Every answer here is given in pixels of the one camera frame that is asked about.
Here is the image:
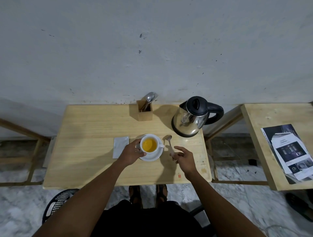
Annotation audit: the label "white paper napkin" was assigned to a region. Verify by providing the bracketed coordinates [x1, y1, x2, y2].
[112, 136, 130, 159]

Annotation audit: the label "person's right forearm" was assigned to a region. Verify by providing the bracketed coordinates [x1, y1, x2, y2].
[186, 170, 267, 237]

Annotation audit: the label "black chair part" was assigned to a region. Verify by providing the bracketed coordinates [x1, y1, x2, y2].
[188, 205, 205, 218]

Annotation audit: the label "light wooden side table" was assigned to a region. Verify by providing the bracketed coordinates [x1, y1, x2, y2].
[241, 103, 313, 191]

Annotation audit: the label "person's left hand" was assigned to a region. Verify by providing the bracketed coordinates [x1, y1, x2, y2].
[117, 139, 147, 168]

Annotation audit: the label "person's black shorts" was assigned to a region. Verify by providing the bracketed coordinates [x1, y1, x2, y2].
[90, 199, 214, 237]

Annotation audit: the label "person's right sandalled foot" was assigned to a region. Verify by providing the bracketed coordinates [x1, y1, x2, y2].
[156, 184, 169, 202]

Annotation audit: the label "white tea cup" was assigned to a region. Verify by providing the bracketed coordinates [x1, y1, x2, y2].
[136, 137, 165, 154]

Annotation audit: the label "white saucer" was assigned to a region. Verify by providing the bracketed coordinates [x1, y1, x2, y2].
[136, 134, 164, 162]

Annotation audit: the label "steel electric kettle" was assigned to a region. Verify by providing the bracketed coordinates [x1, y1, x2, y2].
[171, 96, 224, 138]

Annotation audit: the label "black shoe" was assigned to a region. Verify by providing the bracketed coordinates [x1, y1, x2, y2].
[285, 193, 313, 223]

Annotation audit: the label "silver spoon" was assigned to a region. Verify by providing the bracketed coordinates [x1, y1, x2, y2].
[142, 92, 155, 112]

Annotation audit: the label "silver teaspoon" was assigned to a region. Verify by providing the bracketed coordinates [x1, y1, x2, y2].
[163, 135, 175, 159]

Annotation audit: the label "black plastic basket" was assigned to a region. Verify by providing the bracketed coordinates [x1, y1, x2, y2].
[42, 188, 80, 225]

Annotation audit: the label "person's left sandalled foot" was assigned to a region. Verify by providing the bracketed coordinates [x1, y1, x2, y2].
[129, 185, 142, 208]

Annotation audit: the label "wooden cutlery holder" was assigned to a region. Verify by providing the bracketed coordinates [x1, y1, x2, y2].
[136, 100, 153, 122]

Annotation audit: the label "white printed leaflet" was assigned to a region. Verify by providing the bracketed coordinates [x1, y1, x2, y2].
[271, 132, 313, 181]

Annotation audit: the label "person's left forearm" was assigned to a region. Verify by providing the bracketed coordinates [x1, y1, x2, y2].
[32, 159, 128, 237]

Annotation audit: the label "wooden table frame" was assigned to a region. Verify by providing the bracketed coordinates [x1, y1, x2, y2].
[204, 105, 270, 186]

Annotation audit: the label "person's right hand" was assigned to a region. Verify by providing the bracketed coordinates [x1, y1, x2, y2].
[170, 146, 199, 181]

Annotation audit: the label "person's sandalled foot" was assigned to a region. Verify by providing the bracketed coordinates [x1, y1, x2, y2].
[156, 184, 169, 202]
[129, 185, 142, 208]

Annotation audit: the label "dark printed brochure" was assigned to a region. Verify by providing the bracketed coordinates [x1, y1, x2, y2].
[260, 124, 313, 185]

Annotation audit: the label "yellow tea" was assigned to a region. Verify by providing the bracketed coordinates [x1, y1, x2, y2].
[142, 139, 157, 152]

